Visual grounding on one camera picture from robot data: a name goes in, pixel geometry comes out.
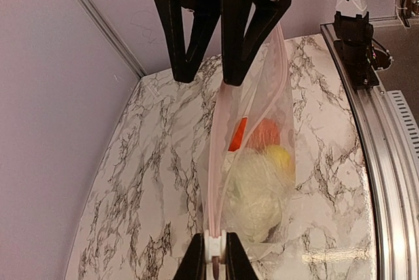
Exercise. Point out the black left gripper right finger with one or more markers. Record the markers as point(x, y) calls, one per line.
point(238, 266)

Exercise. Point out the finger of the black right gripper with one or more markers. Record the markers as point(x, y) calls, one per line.
point(188, 27)
point(245, 25)

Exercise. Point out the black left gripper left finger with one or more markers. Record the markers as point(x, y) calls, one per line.
point(193, 264)

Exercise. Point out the clear zip top bag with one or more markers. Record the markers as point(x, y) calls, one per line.
point(264, 93)

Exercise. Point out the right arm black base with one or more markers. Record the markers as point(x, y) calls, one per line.
point(361, 55)

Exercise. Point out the yellow fake lemon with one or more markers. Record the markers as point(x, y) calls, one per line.
point(283, 160)

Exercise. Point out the orange fake carrot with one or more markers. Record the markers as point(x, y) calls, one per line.
point(238, 136)

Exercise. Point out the peach fake fruit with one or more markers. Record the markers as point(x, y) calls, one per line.
point(265, 134)

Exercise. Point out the left aluminium corner post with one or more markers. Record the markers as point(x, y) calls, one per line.
point(112, 37)

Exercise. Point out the aluminium front rail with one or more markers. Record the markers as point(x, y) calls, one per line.
point(389, 137)

